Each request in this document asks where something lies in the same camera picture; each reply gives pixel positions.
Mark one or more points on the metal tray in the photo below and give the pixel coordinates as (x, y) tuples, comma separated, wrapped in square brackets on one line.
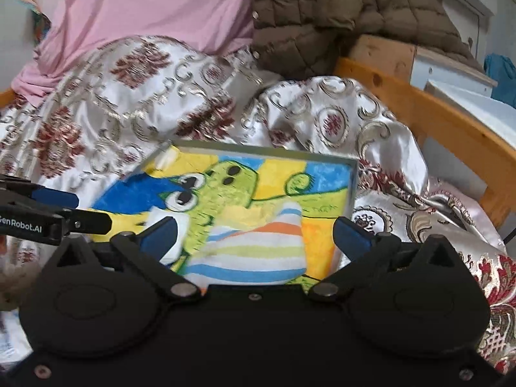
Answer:
[(282, 154)]

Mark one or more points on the white panel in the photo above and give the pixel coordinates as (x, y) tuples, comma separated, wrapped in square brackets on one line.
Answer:
[(475, 105)]

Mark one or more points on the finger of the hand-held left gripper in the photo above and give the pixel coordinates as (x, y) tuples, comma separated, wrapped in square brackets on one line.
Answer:
[(56, 199), (92, 222)]

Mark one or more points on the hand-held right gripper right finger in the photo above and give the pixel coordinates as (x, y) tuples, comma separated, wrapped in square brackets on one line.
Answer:
[(351, 236)]

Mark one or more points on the cartoon print towel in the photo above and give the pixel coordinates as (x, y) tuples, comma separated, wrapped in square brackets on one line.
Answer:
[(322, 185)]

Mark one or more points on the pink pillow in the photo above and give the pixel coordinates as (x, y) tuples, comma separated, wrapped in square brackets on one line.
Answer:
[(141, 4)]

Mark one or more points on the teal cloth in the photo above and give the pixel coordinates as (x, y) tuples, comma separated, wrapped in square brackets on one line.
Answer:
[(502, 76)]

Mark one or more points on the wooden bed frame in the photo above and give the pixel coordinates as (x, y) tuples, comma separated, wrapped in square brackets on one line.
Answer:
[(443, 125)]

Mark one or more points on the brown puffer jacket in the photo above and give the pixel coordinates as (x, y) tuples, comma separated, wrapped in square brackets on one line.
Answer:
[(314, 8)]

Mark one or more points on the patterned satin blanket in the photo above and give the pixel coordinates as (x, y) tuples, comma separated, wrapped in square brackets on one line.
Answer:
[(121, 100)]

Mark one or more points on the large wall poster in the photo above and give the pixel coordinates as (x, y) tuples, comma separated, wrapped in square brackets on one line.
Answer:
[(38, 20)]

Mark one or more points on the striped sock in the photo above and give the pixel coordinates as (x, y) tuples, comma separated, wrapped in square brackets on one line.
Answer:
[(250, 250)]

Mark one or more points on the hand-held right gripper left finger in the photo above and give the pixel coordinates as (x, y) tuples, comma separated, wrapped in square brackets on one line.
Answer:
[(161, 236)]

